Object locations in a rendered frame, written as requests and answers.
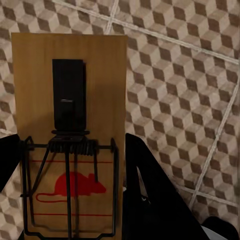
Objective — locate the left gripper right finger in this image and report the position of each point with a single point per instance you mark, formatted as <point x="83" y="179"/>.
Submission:
<point x="174" y="220"/>

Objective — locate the mousetrap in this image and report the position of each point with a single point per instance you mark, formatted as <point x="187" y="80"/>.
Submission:
<point x="70" y="101"/>

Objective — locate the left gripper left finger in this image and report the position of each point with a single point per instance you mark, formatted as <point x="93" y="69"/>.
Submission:
<point x="9" y="158"/>

